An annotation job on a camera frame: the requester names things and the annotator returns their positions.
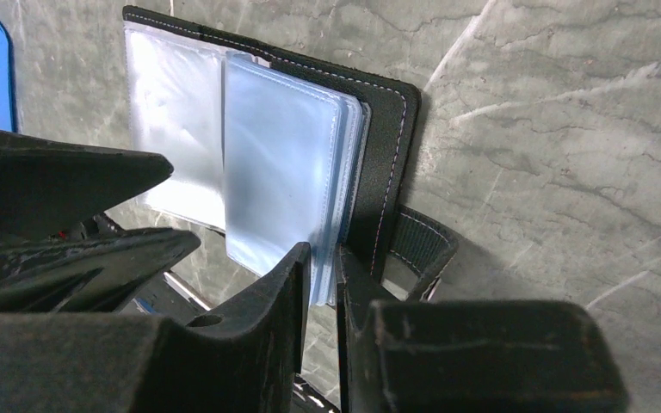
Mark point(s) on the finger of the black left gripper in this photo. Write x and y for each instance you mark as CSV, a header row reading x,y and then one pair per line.
x,y
48,186
90,275

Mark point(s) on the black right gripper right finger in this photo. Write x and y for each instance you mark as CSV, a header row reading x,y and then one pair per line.
x,y
469,355

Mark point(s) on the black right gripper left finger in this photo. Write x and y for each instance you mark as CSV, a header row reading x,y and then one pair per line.
x,y
241,356

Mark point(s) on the black leather card holder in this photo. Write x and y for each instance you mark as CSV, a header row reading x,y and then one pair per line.
x,y
270,148

